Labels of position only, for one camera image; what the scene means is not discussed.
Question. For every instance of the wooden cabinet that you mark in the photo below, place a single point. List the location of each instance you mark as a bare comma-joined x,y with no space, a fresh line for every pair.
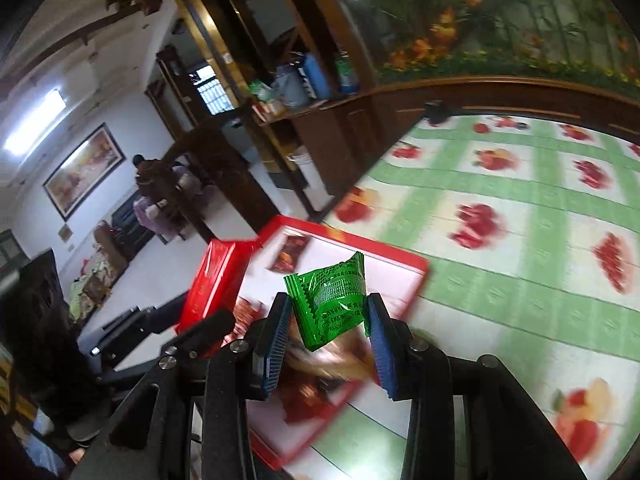
280,85

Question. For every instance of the framed wall picture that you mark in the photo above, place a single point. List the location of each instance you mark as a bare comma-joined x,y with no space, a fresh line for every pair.
82,170

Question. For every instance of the green fruit print tablecloth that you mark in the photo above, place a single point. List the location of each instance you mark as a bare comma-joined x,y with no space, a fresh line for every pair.
500,240

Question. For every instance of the green snack packet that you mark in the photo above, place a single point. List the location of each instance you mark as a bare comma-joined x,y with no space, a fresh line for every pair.
330,305

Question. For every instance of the grey bag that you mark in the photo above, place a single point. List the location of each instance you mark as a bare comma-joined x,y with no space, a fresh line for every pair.
291,87

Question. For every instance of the green plastic bottle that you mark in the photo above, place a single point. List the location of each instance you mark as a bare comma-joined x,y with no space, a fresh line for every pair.
347,76

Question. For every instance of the blue bag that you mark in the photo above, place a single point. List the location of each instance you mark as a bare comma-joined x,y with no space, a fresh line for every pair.
317,76

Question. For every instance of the green bag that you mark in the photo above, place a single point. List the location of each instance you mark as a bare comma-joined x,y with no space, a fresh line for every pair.
260,91

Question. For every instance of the black binder clip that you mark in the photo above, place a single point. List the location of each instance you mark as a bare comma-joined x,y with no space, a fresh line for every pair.
437,112

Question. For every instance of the ceiling tube light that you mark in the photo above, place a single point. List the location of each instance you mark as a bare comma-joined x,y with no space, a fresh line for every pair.
35,120

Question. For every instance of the white bucket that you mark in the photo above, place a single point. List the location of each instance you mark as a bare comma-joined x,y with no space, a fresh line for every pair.
306,167

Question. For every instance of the wooden chair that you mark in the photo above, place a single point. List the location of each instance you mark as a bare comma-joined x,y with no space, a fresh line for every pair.
111,252

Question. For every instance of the dark sofa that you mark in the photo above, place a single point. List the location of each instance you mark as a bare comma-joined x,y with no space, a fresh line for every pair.
127,232

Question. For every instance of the red gift box tray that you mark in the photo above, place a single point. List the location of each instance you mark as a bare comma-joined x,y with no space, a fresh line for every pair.
330,270

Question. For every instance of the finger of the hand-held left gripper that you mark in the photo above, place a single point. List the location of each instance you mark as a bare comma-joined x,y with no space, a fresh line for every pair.
205,332

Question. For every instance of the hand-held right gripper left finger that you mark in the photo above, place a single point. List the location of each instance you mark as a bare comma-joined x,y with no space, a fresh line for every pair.
272,350

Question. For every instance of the floral wall mural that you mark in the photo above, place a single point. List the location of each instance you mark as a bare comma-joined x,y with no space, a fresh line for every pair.
480,20

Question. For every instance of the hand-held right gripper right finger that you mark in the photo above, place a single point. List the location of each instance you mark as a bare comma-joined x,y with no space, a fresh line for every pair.
382,350

